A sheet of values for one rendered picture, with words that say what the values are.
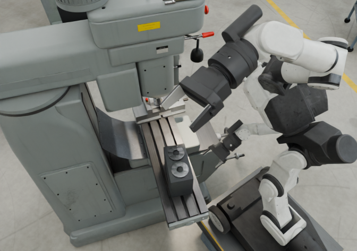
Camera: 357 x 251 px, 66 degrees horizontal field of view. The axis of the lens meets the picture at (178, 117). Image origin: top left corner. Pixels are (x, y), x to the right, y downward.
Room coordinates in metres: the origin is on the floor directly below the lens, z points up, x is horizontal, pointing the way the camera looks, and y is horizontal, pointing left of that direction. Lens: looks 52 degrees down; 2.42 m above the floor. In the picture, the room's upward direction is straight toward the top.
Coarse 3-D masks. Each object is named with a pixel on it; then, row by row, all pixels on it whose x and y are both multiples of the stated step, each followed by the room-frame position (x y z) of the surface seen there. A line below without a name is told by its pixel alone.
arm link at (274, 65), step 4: (272, 56) 0.81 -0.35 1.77; (272, 60) 0.78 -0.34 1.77; (276, 60) 0.76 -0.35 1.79; (268, 64) 0.78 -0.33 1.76; (272, 64) 0.76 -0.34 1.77; (276, 64) 0.74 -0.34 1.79; (280, 64) 0.72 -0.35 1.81; (268, 68) 0.76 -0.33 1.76; (272, 68) 0.74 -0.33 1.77; (276, 68) 0.72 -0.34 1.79; (280, 68) 0.70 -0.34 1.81; (264, 72) 0.75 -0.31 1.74; (268, 72) 0.74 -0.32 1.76; (272, 72) 0.73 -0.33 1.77; (276, 72) 0.71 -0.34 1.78; (280, 72) 0.69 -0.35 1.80; (276, 76) 0.70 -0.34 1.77; (280, 76) 0.69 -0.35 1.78; (280, 80) 0.69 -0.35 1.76; (284, 80) 0.68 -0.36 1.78
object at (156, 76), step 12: (144, 60) 0.97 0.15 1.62; (156, 60) 0.98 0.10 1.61; (168, 60) 1.00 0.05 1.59; (144, 72) 0.96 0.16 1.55; (156, 72) 0.98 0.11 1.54; (168, 72) 1.00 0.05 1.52; (144, 84) 0.96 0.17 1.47; (156, 84) 0.98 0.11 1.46; (168, 84) 1.00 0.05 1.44; (144, 96) 0.96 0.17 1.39; (156, 96) 0.99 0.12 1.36
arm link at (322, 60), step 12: (312, 48) 0.52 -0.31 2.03; (324, 48) 0.53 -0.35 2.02; (336, 48) 0.56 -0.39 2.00; (300, 60) 0.51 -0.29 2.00; (312, 60) 0.51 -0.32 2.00; (324, 60) 0.51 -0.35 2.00; (336, 60) 0.53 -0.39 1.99; (312, 72) 0.55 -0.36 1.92; (324, 72) 0.53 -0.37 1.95; (336, 72) 0.52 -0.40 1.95; (336, 84) 0.51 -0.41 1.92
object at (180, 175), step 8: (184, 144) 0.82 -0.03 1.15; (168, 152) 0.76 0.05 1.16; (176, 152) 0.77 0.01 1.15; (184, 152) 0.77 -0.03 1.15; (168, 160) 0.72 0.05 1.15; (176, 160) 0.72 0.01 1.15; (184, 160) 0.72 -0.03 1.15; (168, 168) 0.68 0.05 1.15; (176, 168) 0.67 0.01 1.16; (184, 168) 0.67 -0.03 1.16; (168, 176) 0.65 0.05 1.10; (176, 176) 0.62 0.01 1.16; (184, 176) 0.63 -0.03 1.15; (192, 176) 0.63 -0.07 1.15; (176, 184) 0.60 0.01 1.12; (184, 184) 0.61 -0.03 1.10; (192, 184) 0.62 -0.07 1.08; (176, 192) 0.60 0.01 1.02; (184, 192) 0.61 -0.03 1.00
